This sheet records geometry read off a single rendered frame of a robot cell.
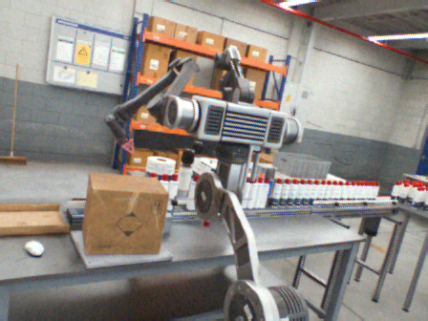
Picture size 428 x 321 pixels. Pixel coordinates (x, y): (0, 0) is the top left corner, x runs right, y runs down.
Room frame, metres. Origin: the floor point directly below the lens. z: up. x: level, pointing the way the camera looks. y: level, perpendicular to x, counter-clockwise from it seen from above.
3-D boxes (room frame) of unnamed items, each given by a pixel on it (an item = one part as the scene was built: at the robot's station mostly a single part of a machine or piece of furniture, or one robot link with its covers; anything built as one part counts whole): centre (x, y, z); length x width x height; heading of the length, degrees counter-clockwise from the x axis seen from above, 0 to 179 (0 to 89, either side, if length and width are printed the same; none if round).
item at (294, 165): (4.28, -0.98, 0.91); 0.60 x 0.40 x 0.22; 123
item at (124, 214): (1.44, 0.36, 0.99); 0.30 x 0.24 x 0.27; 115
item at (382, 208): (2.87, -1.18, 0.47); 1.17 x 0.38 x 0.94; 125
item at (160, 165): (2.48, 0.40, 0.95); 0.20 x 0.20 x 0.14
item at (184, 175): (2.25, 0.20, 1.03); 0.09 x 0.09 x 0.30
